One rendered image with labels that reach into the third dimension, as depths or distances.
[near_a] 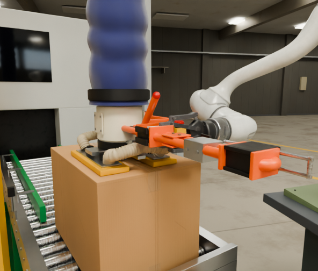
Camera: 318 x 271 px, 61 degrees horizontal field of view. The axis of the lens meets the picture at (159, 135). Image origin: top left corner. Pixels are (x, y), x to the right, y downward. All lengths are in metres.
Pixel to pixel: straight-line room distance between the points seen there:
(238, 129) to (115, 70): 0.46
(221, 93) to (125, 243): 0.62
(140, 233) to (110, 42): 0.63
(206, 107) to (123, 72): 0.33
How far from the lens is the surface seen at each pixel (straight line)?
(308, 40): 1.03
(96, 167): 0.88
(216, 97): 1.04
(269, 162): 0.51
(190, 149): 0.63
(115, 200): 0.85
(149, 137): 0.76
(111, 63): 0.93
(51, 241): 1.41
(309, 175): 0.53
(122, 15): 0.95
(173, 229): 1.02
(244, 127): 0.98
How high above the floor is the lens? 1.21
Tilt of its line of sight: 9 degrees down
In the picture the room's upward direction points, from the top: straight up
